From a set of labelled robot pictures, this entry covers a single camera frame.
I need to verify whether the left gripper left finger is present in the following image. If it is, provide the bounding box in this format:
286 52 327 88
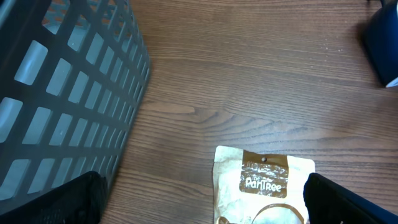
1 171 108 224

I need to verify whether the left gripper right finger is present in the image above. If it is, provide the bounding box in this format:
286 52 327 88
303 173 397 224

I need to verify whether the brown snack pouch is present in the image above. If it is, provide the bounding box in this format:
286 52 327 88
213 146 315 223

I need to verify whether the white barcode scanner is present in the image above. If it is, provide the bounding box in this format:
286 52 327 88
363 0 397 88

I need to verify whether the grey plastic mesh basket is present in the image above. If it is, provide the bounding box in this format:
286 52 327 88
1 0 152 213

